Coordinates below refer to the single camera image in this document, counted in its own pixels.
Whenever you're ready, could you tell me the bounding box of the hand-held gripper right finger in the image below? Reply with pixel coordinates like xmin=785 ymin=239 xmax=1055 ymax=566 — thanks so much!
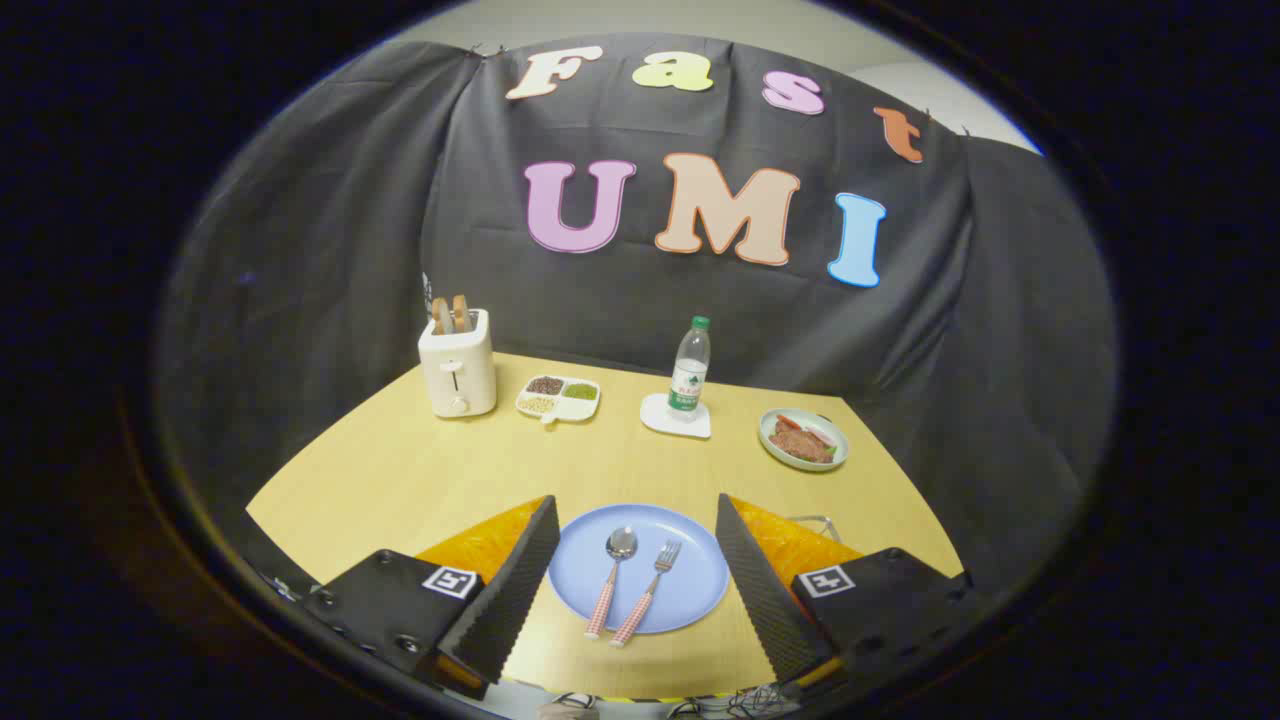
xmin=714 ymin=492 xmax=977 ymax=691

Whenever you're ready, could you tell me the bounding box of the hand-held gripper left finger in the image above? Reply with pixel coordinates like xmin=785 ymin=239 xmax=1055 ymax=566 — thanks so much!
xmin=300 ymin=495 xmax=562 ymax=701

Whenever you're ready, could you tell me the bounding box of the metal spoon red checked handle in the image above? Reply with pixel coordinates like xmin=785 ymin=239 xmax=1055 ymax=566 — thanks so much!
xmin=585 ymin=527 xmax=639 ymax=641

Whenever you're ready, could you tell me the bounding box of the metal fork red checked handle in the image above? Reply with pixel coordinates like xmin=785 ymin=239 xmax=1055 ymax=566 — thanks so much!
xmin=610 ymin=540 xmax=683 ymax=648

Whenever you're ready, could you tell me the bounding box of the light blue round plate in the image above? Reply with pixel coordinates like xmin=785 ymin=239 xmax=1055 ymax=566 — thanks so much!
xmin=547 ymin=503 xmax=731 ymax=635

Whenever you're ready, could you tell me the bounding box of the pale green oval plate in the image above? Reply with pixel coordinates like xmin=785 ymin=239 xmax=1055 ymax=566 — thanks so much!
xmin=758 ymin=407 xmax=850 ymax=472

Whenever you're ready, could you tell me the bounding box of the sliced meat with vegetables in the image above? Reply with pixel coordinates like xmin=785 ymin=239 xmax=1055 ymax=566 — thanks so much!
xmin=770 ymin=415 xmax=837 ymax=464

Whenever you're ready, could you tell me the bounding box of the white divided dish with beans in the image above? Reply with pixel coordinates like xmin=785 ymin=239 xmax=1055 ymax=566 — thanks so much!
xmin=515 ymin=375 xmax=601 ymax=425

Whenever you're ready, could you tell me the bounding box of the white square coaster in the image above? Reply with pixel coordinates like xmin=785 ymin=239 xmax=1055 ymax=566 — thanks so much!
xmin=640 ymin=392 xmax=713 ymax=439

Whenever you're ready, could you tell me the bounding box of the cream white toaster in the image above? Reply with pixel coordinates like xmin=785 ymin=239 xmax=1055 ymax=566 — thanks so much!
xmin=418 ymin=308 xmax=498 ymax=419

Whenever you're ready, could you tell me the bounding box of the clear water bottle green cap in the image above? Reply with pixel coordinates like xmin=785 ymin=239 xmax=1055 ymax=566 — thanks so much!
xmin=667 ymin=316 xmax=712 ymax=423

